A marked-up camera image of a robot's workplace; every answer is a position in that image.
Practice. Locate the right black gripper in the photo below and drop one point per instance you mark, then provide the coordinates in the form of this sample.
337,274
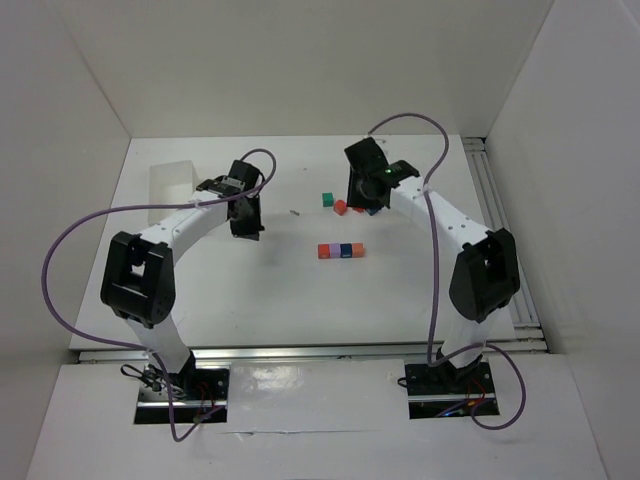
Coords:
358,198

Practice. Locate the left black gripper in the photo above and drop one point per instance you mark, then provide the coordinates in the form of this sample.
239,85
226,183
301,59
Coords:
245,223

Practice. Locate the orange wood block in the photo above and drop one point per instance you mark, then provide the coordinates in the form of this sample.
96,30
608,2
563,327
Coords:
358,250

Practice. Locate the dark blue wood block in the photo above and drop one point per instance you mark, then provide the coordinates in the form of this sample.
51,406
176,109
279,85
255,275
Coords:
346,250

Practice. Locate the purple wood block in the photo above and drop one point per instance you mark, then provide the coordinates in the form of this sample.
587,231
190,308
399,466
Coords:
335,250

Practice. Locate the white plastic bin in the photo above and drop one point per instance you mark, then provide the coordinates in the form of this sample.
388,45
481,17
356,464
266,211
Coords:
171,183

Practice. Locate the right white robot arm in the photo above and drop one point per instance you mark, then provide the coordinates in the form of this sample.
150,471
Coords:
485,273

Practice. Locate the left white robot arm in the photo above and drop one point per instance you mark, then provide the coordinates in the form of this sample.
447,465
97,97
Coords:
139,278

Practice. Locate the teal wood block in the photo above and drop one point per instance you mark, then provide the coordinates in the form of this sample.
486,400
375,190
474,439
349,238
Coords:
327,199

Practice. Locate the aluminium rail front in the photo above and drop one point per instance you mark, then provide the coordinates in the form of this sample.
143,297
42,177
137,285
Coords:
227,355

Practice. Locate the aluminium rail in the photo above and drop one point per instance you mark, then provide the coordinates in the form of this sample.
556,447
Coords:
528,331
227,355

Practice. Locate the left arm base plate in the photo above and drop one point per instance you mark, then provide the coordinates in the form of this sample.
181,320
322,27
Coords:
204,402

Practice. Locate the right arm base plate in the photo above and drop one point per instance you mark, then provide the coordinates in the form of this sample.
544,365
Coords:
429,396

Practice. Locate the aluminium rail right side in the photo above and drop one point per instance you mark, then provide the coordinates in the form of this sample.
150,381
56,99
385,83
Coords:
528,331

